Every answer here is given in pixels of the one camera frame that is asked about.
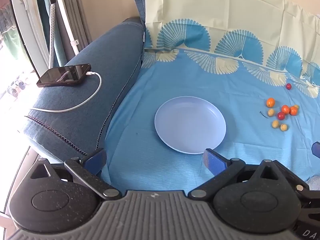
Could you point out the dark thin stem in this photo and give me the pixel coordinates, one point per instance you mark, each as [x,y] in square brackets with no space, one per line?
[263,115]

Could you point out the white pipe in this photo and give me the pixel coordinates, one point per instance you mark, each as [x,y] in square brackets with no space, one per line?
[67,22]

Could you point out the small red cherry tomato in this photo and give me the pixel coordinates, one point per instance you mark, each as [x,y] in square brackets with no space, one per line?
[289,86]

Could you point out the orange tomato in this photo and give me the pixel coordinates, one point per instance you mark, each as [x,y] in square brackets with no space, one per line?
[285,109]

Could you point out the blue pillowcase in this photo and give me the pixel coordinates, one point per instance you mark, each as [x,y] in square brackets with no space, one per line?
[137,0]

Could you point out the blue fabric sofa armrest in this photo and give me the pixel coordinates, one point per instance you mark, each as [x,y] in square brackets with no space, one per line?
[105,55]

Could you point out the pale blue cloth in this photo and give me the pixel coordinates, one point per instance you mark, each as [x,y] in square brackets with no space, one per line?
[314,183]

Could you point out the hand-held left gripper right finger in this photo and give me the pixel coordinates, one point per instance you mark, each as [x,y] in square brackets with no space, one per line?
[215,161]

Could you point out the white window frame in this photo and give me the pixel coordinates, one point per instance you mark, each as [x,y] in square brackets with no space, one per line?
[27,17]

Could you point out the blue fan-print bedsheet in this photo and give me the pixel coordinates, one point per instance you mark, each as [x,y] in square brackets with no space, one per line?
[180,72]

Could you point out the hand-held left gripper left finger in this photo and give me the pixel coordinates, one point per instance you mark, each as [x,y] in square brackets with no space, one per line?
[96,161]

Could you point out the orange kumquat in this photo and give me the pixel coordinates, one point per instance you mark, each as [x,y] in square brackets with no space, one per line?
[294,111]
[270,102]

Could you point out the grey curtain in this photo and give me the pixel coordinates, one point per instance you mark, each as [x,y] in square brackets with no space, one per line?
[77,10]

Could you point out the lavender plastic plate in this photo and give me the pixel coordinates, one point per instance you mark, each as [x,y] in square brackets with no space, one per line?
[190,125]

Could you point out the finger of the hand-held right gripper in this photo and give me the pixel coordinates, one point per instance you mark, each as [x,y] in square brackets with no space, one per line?
[291,177]
[316,150]

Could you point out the black smartphone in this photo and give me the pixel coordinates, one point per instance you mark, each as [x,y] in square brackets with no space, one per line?
[62,76]

